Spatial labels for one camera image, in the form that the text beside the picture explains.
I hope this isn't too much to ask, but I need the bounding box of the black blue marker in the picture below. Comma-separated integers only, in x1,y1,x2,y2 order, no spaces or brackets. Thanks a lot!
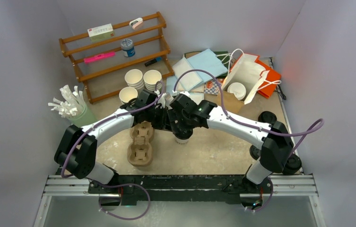
144,57,162,67

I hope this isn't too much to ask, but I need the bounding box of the blue white jar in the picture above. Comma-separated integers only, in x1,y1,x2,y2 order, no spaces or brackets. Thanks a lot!
121,38,135,57

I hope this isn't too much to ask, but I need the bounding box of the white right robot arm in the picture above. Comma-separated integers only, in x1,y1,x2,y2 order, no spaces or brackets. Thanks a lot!
165,94,294,192

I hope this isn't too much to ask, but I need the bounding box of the brown pulp cup carrier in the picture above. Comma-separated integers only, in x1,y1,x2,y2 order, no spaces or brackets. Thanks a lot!
127,121,155,167

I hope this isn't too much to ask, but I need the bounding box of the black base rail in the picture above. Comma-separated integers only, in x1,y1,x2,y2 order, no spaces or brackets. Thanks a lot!
88,175,273,208

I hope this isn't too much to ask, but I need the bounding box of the white paper cup stack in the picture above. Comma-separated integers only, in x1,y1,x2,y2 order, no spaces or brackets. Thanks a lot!
124,69,145,91

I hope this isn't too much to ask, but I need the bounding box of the green cup with straws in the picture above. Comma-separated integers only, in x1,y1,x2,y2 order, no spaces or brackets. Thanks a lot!
48,85,97,127

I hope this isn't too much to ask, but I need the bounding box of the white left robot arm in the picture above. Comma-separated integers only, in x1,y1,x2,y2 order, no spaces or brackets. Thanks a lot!
54,90,167,193

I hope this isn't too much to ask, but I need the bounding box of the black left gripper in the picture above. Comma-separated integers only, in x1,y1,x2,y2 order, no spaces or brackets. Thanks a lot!
145,105,173,131

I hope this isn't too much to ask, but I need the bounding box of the pink white small device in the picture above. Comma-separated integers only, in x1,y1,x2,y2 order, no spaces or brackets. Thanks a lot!
129,17,144,30

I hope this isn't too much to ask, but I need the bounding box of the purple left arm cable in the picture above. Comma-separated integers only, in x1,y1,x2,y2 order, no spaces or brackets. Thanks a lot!
60,80,166,220

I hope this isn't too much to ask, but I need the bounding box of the light blue paper bag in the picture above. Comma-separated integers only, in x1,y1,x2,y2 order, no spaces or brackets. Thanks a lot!
166,49,230,103

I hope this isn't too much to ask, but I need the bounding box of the kraft brown paper bag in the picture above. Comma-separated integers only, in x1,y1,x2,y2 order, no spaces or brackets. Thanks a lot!
217,48,267,114

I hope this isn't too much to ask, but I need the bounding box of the orange paper bag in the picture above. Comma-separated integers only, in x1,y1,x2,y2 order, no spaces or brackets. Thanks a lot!
241,53,282,99

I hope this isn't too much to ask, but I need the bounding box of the white lid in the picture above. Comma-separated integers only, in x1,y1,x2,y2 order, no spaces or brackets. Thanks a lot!
227,82,247,100

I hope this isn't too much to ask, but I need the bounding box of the white printed coffee cup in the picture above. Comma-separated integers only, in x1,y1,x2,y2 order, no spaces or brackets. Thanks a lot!
175,137,189,144

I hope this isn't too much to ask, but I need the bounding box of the wooden shelf rack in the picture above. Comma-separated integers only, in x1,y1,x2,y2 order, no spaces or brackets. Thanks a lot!
59,12,172,104

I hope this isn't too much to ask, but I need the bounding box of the white green box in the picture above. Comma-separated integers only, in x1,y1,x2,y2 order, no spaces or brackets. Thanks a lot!
87,24,115,43

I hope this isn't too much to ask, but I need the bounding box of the checkered blue white bag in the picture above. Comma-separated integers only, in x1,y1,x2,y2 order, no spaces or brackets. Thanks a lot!
203,79,224,95

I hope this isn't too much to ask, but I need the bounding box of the pink highlighter marker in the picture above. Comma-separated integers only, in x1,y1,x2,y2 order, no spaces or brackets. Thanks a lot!
84,52,115,64

